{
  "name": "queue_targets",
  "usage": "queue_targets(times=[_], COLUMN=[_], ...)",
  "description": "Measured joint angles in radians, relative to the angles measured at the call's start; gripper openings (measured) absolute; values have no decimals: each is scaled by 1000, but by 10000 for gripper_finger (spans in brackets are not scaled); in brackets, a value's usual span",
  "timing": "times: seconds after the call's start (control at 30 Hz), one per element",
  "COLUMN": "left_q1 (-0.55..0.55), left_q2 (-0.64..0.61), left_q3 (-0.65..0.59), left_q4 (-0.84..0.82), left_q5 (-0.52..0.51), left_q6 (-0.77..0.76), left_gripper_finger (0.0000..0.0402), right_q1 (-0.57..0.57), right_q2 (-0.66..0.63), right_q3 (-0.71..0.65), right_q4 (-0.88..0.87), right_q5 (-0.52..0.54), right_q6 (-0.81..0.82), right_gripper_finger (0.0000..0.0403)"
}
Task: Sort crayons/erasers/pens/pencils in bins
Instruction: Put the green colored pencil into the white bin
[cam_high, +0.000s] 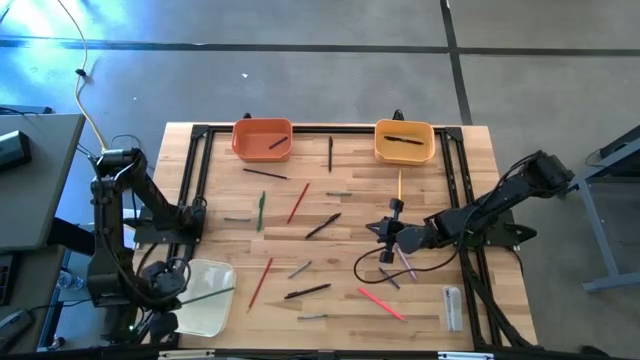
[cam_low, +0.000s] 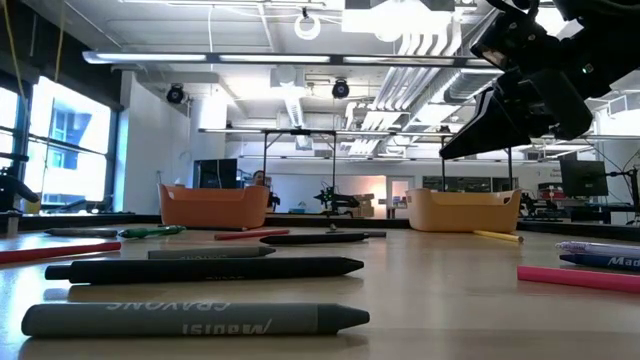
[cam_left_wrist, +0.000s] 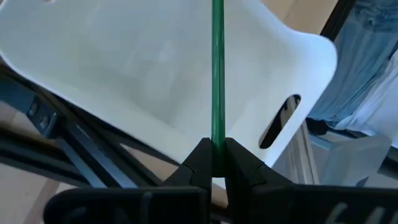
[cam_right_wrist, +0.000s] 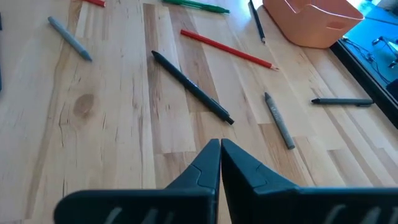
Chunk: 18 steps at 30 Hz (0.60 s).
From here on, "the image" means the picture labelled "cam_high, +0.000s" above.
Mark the yellow floor cable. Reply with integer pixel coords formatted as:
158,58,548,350
55,0,109,151

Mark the orange plastic bin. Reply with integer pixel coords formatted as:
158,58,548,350
230,117,295,164

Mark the black support beam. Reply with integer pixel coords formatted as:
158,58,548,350
47,217,136,271

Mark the blue-grey table frame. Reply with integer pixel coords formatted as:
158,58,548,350
551,124,640,294

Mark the pink pencil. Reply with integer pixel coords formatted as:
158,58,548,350
356,286,407,323

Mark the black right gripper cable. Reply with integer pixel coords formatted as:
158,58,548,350
353,243,460,285

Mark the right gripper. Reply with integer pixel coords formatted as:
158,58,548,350
366,198,405,264

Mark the green pen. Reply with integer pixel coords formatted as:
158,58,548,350
256,190,267,233

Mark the white stapler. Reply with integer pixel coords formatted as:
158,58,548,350
442,285,465,333

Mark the black aluminium table frame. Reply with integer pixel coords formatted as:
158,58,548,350
113,122,540,351

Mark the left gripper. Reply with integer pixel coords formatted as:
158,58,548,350
139,258,194,344

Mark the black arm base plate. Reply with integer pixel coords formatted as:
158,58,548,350
132,219,204,246
447,207,539,251

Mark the green pencil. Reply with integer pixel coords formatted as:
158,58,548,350
180,286,236,306

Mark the clear water bottle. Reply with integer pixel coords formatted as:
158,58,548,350
57,269,85,291

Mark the grey side table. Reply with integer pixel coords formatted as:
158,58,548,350
0,113,86,251

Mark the dark blue crayon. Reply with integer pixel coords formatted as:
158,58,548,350
377,266,401,290

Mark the grey handheld device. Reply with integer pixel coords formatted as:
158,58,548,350
0,308,34,351

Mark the black keyboard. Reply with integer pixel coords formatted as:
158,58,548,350
0,253,15,307

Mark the white plastic bin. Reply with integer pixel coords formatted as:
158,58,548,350
174,258,237,339

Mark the yellow plastic bin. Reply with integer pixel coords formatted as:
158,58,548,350
373,118,437,166

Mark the white paper sheet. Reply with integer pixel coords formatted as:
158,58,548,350
122,207,142,250

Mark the lilac pen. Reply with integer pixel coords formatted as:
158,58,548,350
394,244,419,282

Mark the black box device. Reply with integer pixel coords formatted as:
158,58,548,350
0,130,33,174

